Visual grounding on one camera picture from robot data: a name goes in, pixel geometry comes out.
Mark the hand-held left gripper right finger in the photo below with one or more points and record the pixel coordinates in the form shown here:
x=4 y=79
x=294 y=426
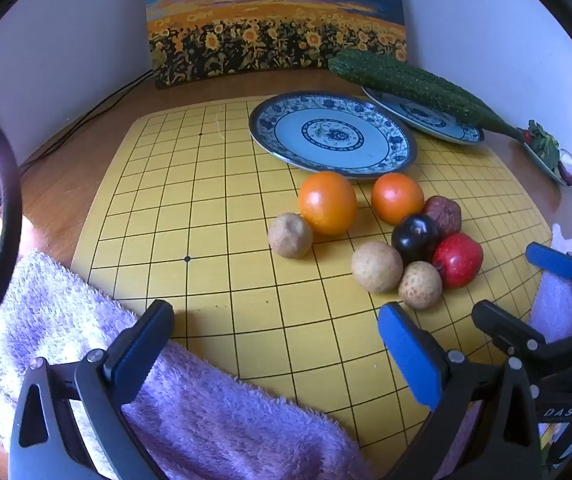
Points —
x=411 y=355

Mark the purple fluffy towel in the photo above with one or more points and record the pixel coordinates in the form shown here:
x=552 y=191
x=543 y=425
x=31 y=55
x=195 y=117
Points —
x=215 y=410

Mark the pink cloth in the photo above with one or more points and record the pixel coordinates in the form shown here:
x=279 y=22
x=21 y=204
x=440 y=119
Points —
x=558 y=305

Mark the brown longan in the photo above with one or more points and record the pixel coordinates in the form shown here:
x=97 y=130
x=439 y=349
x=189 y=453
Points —
x=420 y=285
x=290 y=236
x=377 y=267

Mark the blue floral patterned plate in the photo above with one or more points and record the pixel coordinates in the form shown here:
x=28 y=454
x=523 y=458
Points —
x=316 y=135

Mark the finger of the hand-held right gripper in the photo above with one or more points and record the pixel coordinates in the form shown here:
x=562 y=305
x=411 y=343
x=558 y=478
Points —
x=551 y=260
x=506 y=325

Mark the sunflower field painting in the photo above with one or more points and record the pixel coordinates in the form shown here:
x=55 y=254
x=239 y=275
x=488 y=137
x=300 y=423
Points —
x=266 y=10

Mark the blue white rimmed plate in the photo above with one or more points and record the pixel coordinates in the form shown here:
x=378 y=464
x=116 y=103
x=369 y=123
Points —
x=436 y=122

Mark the dark purple plum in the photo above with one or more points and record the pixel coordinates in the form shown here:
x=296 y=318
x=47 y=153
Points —
x=415 y=239

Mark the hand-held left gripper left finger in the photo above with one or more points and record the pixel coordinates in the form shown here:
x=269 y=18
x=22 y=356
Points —
x=138 y=346

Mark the wrinkled dark red date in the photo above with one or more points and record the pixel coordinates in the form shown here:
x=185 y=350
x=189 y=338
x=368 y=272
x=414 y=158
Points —
x=445 y=212

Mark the green bitter gourd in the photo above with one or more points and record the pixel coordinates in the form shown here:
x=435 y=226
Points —
x=406 y=82

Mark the purple onion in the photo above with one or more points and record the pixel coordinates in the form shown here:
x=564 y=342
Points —
x=568 y=166

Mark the yellow grid game board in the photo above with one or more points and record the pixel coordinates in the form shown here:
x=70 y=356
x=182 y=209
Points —
x=190 y=185

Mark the deep orange fruit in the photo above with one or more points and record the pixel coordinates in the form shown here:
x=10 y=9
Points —
x=397 y=198

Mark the pale orange fruit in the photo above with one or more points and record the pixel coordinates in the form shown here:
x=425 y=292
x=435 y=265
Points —
x=327 y=203

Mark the dish of green vegetables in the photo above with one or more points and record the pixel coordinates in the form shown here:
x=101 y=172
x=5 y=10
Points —
x=543 y=147

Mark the red apple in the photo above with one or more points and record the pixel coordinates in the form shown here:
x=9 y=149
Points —
x=460 y=260

